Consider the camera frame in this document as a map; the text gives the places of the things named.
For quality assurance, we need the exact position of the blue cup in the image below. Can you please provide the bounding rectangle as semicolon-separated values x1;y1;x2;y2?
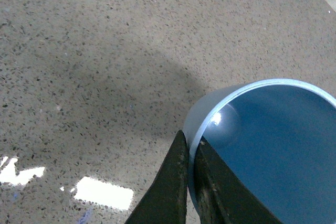
183;79;335;223

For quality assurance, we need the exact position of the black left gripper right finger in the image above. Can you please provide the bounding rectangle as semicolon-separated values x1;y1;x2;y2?
194;137;281;223

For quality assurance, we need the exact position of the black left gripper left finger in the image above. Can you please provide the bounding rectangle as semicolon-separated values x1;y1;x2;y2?
126;130;188;223

